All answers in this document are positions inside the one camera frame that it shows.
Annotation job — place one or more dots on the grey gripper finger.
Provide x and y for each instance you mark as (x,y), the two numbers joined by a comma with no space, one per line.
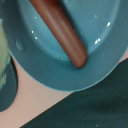
(5,56)

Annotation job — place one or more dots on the brown toy sausage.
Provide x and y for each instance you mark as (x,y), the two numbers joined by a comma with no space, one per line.
(61,28)

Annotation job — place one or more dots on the large grey pot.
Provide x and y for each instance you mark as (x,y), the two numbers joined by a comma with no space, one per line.
(9,90)

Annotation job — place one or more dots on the small grey pot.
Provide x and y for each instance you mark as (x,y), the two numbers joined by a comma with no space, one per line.
(102,25)

